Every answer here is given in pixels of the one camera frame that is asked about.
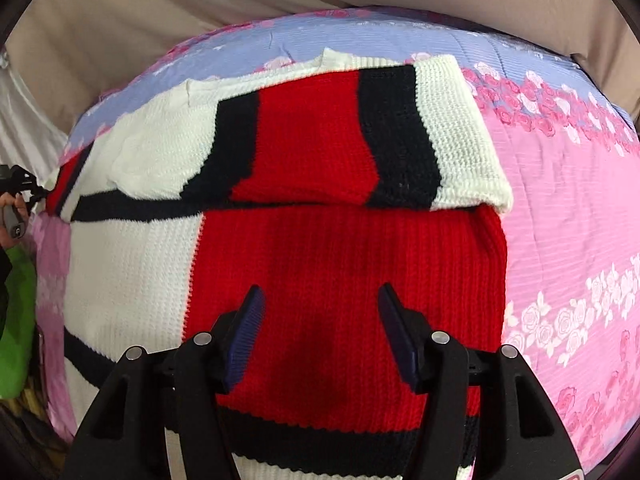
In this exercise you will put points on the beige cloth backdrop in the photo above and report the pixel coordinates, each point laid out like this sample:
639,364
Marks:
150,5

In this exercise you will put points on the white pleated curtain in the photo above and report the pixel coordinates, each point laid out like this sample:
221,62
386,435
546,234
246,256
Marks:
25,125

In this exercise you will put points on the person's left hand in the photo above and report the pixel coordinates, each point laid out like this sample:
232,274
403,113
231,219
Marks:
20,206

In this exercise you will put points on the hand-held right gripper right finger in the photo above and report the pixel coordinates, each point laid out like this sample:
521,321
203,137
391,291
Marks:
400,340

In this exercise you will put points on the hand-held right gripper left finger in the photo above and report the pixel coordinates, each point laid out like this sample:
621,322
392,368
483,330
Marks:
246,332

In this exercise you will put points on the pink floral bedsheet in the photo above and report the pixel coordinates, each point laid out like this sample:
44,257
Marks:
560,200

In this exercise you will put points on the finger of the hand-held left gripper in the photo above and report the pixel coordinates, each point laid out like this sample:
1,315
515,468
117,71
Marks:
24,179

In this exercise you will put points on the red white black knit sweater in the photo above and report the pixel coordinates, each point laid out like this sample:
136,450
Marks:
320,260

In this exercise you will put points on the green cloth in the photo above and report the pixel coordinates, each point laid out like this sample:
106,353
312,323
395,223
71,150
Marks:
20,320

